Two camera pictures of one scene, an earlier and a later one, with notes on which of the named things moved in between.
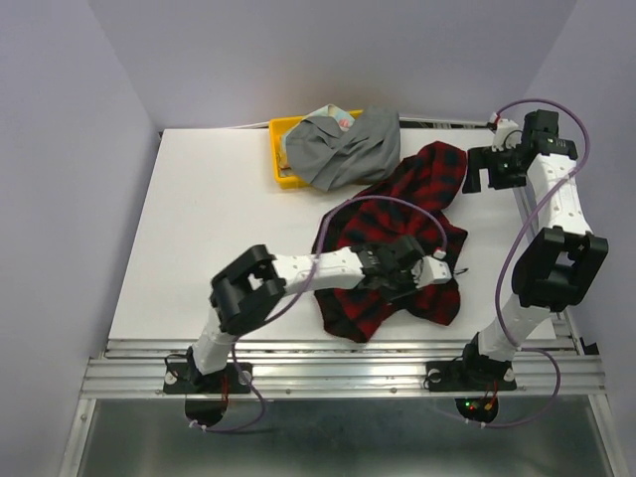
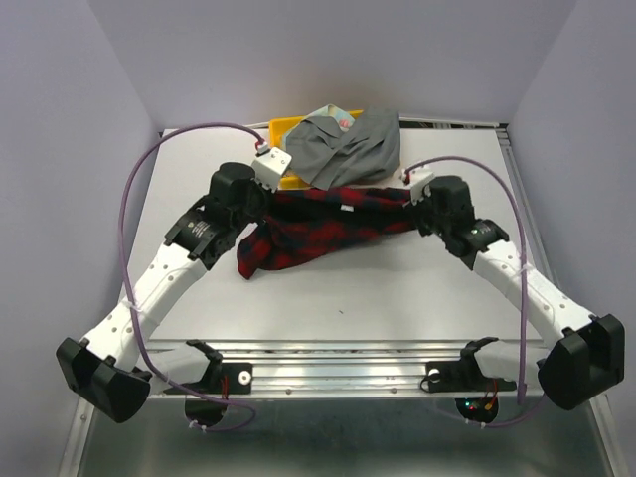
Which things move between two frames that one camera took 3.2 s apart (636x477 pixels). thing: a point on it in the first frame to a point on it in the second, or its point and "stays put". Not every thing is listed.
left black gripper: x=407 y=285 to x=265 y=197
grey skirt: x=332 y=158 stays put
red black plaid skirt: x=409 y=199 to x=305 y=220
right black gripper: x=484 y=157 to x=417 y=211
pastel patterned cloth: x=331 y=110 stays put
